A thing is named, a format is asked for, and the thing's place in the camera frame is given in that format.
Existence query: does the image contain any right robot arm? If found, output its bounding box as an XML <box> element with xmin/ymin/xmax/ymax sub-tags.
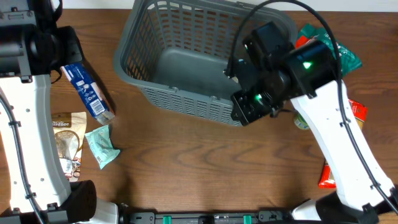
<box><xmin>226</xmin><ymin>22</ymin><xmax>397</xmax><ymax>223</ymax></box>

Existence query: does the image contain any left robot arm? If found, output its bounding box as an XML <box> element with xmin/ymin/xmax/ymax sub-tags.
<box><xmin>1</xmin><ymin>0</ymin><xmax>121</xmax><ymax>223</ymax></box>

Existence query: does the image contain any grey plastic basket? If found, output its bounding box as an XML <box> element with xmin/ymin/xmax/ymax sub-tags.
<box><xmin>113</xmin><ymin>0</ymin><xmax>298</xmax><ymax>126</ymax></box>

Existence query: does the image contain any orange spaghetti packet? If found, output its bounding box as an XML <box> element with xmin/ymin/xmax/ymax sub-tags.
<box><xmin>318</xmin><ymin>98</ymin><xmax>368</xmax><ymax>189</ymax></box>

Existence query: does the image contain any green Nescafe coffee bag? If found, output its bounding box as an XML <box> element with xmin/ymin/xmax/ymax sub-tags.
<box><xmin>295</xmin><ymin>24</ymin><xmax>363</xmax><ymax>77</ymax></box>

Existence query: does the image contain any small teal snack packet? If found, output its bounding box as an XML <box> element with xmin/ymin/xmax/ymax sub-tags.
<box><xmin>85</xmin><ymin>124</ymin><xmax>121</xmax><ymax>170</ymax></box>

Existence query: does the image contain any beige PanTree snack pouch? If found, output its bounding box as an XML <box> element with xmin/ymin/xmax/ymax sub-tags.
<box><xmin>52</xmin><ymin>112</ymin><xmax>87</xmax><ymax>182</ymax></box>

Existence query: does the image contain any blue rectangular carton box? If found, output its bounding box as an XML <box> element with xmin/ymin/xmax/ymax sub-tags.
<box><xmin>61</xmin><ymin>63</ymin><xmax>115</xmax><ymax>125</ymax></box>

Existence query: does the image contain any green lidded jar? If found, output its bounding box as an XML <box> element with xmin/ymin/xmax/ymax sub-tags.
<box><xmin>294</xmin><ymin>113</ymin><xmax>310</xmax><ymax>130</ymax></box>

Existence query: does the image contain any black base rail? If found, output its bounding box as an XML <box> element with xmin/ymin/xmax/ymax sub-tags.
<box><xmin>119</xmin><ymin>210</ymin><xmax>293</xmax><ymax>224</ymax></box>

